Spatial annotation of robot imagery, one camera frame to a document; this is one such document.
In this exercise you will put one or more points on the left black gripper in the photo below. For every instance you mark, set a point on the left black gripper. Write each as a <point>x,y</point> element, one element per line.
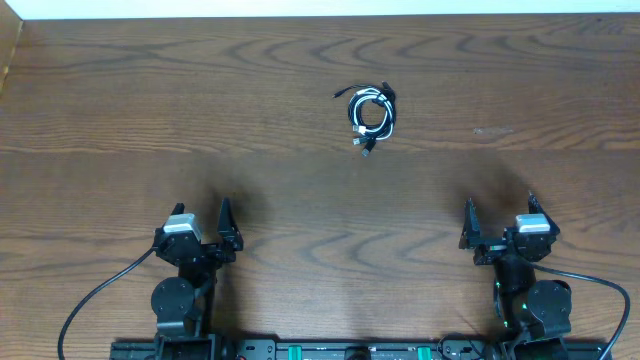
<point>232,240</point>

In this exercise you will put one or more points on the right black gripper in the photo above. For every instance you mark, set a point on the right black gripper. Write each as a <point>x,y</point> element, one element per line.
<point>471,239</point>

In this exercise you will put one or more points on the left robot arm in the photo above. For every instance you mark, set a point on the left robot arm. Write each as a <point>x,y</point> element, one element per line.
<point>181,303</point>

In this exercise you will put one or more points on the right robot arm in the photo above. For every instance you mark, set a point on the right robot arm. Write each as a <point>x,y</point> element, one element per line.
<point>532,309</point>

